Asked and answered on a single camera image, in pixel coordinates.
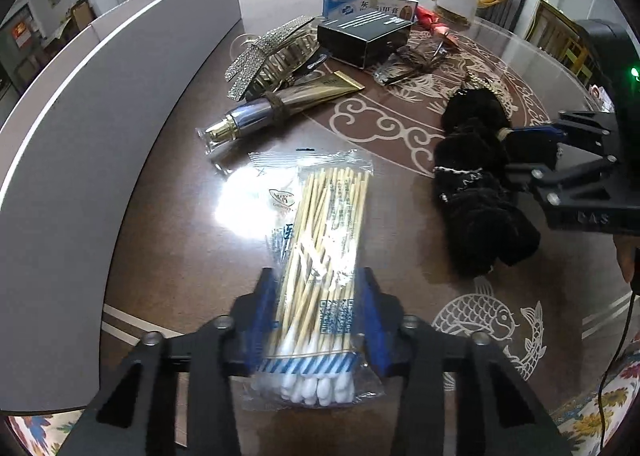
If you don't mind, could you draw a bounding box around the gold cosmetic tube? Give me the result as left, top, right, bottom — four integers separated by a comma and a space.
196, 71, 364, 155

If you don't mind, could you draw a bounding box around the right hand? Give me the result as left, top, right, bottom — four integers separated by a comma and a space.
613, 235, 640, 283

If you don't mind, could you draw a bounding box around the blue white medicine box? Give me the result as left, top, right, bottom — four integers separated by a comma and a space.
322, 0, 419, 21

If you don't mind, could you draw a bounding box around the rhinestone hair clip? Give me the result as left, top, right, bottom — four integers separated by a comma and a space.
224, 16, 319, 101

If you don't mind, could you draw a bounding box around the cotton swabs plastic pack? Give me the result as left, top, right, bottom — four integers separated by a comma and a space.
246, 149, 383, 410

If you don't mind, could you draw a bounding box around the red pyramid gift box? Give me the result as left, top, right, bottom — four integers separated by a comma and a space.
416, 5, 458, 48

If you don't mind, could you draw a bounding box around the black fabric bundle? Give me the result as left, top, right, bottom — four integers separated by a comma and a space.
434, 87, 558, 278

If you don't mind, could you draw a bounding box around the wooden chair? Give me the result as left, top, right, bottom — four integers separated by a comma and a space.
525, 0, 597, 87

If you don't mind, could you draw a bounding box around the black cardboard box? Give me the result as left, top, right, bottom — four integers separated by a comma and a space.
317, 10, 412, 70

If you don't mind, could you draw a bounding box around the grey storage bin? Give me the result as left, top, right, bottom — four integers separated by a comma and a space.
1, 0, 241, 415

